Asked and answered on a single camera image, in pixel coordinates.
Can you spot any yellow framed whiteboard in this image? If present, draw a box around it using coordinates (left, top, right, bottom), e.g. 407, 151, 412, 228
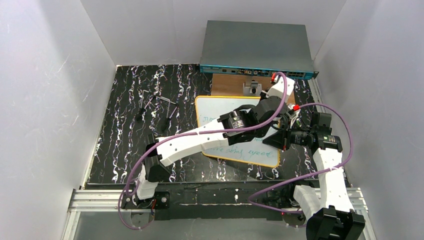
194, 95, 280, 168

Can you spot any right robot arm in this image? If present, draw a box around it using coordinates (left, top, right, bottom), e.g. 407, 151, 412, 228
263, 112, 366, 240

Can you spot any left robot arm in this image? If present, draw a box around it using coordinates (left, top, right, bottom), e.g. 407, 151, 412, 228
129, 89, 290, 200

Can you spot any brown wooden board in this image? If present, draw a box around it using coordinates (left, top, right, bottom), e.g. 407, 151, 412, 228
210, 73, 296, 105

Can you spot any black marble pattern mat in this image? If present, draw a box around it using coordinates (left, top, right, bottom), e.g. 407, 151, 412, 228
85, 64, 324, 186

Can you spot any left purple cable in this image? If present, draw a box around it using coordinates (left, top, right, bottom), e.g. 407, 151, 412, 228
117, 71, 288, 231

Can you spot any purple cable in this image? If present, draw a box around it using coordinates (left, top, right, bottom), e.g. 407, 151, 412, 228
247, 103, 354, 229
117, 71, 288, 231

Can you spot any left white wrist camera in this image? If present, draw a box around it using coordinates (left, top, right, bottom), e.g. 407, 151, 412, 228
266, 75, 295, 102

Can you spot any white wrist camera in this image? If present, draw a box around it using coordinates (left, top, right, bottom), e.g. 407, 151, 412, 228
266, 75, 295, 102
285, 103, 300, 120

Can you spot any grey metal bracket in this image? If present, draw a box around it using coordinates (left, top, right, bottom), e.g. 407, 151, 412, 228
242, 80, 262, 97

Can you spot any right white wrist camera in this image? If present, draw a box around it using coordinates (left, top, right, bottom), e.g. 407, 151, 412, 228
285, 103, 300, 120

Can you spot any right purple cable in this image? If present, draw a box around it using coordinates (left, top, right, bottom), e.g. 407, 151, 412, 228
247, 103, 354, 229

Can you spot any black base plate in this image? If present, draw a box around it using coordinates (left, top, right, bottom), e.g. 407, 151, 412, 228
121, 180, 306, 225

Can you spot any teal network switch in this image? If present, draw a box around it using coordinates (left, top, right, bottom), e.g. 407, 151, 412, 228
199, 20, 319, 80

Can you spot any aluminium frame rail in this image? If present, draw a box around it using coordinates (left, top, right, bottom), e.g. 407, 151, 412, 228
61, 188, 377, 240

